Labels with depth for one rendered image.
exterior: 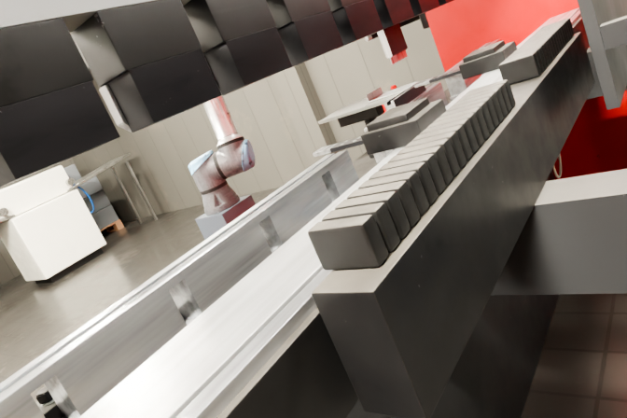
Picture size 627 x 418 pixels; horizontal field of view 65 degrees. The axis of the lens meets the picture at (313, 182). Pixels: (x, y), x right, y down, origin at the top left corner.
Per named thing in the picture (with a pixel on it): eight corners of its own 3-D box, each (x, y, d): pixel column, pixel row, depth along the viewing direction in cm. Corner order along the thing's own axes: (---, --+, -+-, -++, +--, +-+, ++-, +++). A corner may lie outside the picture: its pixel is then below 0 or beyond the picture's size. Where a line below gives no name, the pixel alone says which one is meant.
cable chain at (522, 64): (546, 43, 113) (541, 26, 112) (575, 34, 109) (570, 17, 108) (504, 87, 86) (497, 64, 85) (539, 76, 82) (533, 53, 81)
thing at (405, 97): (417, 92, 145) (413, 83, 144) (425, 90, 143) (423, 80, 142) (387, 114, 130) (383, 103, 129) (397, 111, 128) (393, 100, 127)
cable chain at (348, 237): (477, 115, 74) (468, 90, 73) (517, 104, 70) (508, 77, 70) (322, 271, 42) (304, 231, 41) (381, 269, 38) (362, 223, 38)
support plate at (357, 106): (348, 106, 163) (347, 104, 163) (418, 84, 146) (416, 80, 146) (319, 124, 150) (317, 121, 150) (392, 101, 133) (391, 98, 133)
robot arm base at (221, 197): (199, 217, 203) (188, 196, 201) (224, 202, 214) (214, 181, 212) (222, 213, 193) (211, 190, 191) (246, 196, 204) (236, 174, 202)
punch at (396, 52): (404, 57, 141) (393, 25, 139) (410, 55, 140) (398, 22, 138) (389, 65, 134) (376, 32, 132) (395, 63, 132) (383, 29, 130)
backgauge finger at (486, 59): (426, 85, 141) (421, 68, 140) (519, 54, 124) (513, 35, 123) (410, 96, 132) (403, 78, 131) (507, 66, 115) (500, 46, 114)
